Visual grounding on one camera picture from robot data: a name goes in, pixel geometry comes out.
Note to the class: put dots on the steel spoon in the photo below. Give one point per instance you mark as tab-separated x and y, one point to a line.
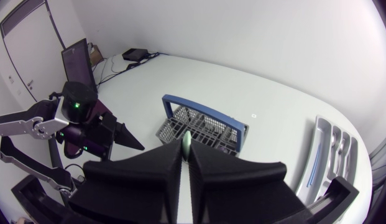
333	146

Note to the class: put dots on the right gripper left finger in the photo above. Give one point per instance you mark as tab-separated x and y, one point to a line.
127	189

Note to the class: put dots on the steel fork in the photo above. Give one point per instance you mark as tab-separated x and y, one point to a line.
342	150

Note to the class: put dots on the grey cutlery basket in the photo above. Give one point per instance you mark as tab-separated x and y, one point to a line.
205	108

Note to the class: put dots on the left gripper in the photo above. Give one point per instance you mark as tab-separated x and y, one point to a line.
102	137

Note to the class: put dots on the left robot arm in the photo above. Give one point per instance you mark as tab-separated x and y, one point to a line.
21	124

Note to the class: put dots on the black power brick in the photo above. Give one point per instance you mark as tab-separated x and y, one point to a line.
135	54

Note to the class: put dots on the cardboard box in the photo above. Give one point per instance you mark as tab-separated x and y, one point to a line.
95	56

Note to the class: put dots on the pale green plastic spoon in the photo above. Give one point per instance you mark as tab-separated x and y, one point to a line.
186	144

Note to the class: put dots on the dark screen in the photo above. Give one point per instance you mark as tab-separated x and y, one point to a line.
76	62

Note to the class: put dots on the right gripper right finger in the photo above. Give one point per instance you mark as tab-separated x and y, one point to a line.
242	196

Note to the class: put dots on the blue plastic knife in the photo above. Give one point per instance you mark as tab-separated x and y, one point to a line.
314	166

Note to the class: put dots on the grey cutlery tray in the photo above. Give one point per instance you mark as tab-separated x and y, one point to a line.
324	133

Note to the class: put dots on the white door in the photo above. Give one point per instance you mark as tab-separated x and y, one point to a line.
31	46

